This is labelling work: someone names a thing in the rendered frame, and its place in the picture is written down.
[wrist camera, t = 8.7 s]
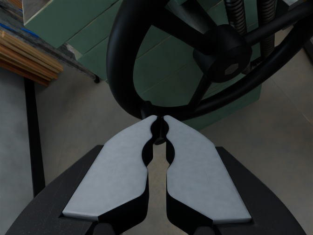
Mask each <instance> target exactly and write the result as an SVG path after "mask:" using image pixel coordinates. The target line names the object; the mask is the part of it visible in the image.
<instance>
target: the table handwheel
mask: <svg viewBox="0 0 313 235"><path fill-rule="evenodd" d="M167 4H168V6H169V7H170V9H171V10H172V12H173V13H174V14H173V13H172V12H170V11H169V10H168V9H166V8H165V6H166V5H167ZM295 22H296V24H295V25H294V27H293V28H292V30H291V31H290V32H289V34H288V35H287V36H286V37H285V39H284V40H283V41H282V42H281V43H280V44H279V45H278V46H277V47H276V48H275V50H274V51H273V52H272V53H271V54H270V55H269V56H268V57H267V58H266V59H265V60H264V61H263V62H262V63H261V64H259V65H258V66H257V67H256V68H255V69H253V70H252V71H251V72H250V73H248V74H247V75H246V76H244V77H243V78H241V79H240V80H239V81H237V82H236V83H234V84H233V85H231V86H229V87H228V88H226V89H224V90H223V91H221V92H219V93H217V94H215V95H213V96H211V97H208V98H206V99H203V100H202V98H203V96H204V95H205V93H206V92H207V90H208V88H209V87H210V85H211V84H212V83H224V82H227V81H229V80H231V79H233V78H234V77H236V76H237V75H239V74H240V73H241V72H242V71H243V70H244V69H245V68H246V67H247V65H248V64H249V62H250V59H251V56H252V48H251V47H252V46H253V45H255V44H257V43H259V42H260V41H262V40H264V39H266V38H267V37H269V36H271V35H273V34H274V33H276V32H278V31H280V30H282V29H284V28H285V27H287V26H289V25H291V24H293V23H295ZM151 25H153V26H155V27H157V28H158V29H160V30H162V31H164V32H166V33H168V34H170V35H172V36H174V37H176V38H178V39H180V40H182V41H183V42H185V43H186V44H188V45H190V46H191V47H193V48H194V50H193V58H194V60H195V62H196V63H197V65H198V66H199V68H200V69H201V71H202V72H203V76H202V78H201V80H200V82H199V85H198V87H197V89H196V91H195V93H194V94H193V96H192V98H191V100H190V102H189V103H188V104H187V105H182V106H176V107H162V106H156V105H153V106H154V108H155V109H156V111H157V112H158V114H159V116H160V117H164V116H166V115H169V116H171V117H173V118H175V119H177V120H178V121H185V120H189V119H193V118H197V117H200V116H203V115H205V114H208V113H211V112H213V111H215V110H218V109H220V108H222V107H224V106H226V105H228V104H230V103H232V102H234V101H235V100H237V99H239V98H241V97H242V96H244V95H245V94H247V93H248V92H250V91H251V90H253V89H254V88H256V87H258V86H259V85H260V84H262V83H263V82H264V81H266V80H267V79H268V78H270V77H271V76H272V75H273V74H275V73H276V72H277V71H278V70H279V69H281V68H282V67H283V66H284V65H285V64H286V63H287V62H289V61H290V60H291V59H292V58H293V57H294V56H295V55H296V54H297V53H298V52H299V51H300V50H301V49H302V48H303V47H304V46H305V45H306V44H307V43H308V41H309V40H310V39H311V38H312V37H313V0H307V1H305V2H303V3H301V4H300V5H298V6H296V7H294V8H293V9H291V10H289V11H287V12H286V13H284V14H282V15H281V16H279V17H277V18H275V19H273V20H271V21H269V22H267V23H266V24H264V25H262V26H260V27H258V28H256V29H254V30H252V31H250V32H248V33H246V34H244V35H242V36H241V35H240V34H239V33H238V32H237V31H236V29H235V28H234V27H233V26H232V25H229V24H222V25H217V24H216V23H215V22H214V21H213V19H212V18H211V17H210V16H209V15H208V14H207V12H206V11H205V10H204V9H203V8H202V6H201V5H200V4H199V3H198V1H197V0H187V1H186V2H184V3H183V4H182V5H178V4H177V3H176V2H175V1H174V0H123V1H122V3H121V5H120V7H119V10H118V12H117V14H116V17H115V20H114V23H113V25H112V28H111V32H110V35H109V41H108V45H107V53H106V74H107V80H108V84H109V87H110V90H111V92H112V95H113V97H114V98H115V100H116V101H117V103H118V104H119V105H120V106H121V107H122V108H123V109H124V110H125V111H126V112H127V113H129V114H130V115H132V116H134V117H136V118H138V119H140V120H143V119H142V115H141V110H140V107H139V105H140V104H141V103H142V102H144V100H143V99H141V98H140V96H139V95H138V93H137V92H136V89H135V87H134V82H133V70H134V65H135V60H136V56H137V53H138V50H139V48H140V45H141V43H142V41H143V39H144V37H145V35H146V34H147V32H148V30H149V28H150V26H151Z"/></svg>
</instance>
